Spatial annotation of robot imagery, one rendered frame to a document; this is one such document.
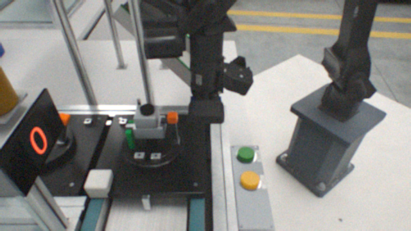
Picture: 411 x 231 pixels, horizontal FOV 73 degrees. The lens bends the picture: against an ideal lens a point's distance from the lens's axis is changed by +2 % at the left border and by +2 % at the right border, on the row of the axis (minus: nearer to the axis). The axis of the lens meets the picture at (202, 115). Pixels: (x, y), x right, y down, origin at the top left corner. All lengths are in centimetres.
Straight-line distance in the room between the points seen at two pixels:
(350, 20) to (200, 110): 29
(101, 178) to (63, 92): 56
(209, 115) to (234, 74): 10
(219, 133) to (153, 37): 35
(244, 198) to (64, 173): 38
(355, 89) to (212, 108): 28
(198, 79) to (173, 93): 51
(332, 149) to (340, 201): 16
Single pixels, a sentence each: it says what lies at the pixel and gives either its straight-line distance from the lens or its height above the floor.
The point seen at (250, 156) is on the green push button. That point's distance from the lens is 64.
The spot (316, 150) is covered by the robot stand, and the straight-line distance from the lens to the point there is 68.
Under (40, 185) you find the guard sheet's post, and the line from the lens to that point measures 51.
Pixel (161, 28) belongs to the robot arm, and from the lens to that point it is 45.
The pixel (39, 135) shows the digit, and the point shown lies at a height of 121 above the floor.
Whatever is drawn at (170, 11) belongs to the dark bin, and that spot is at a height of 121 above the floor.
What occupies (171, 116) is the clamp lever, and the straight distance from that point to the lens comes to 57.
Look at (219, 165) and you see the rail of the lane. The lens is 63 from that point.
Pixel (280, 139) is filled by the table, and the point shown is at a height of 86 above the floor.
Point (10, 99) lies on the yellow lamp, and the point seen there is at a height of 127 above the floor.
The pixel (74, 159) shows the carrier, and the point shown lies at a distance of 69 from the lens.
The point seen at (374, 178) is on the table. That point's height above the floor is 86.
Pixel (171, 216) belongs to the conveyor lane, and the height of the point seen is 92.
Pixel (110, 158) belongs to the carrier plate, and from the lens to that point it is 66.
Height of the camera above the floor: 146
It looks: 42 degrees down
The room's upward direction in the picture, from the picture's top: straight up
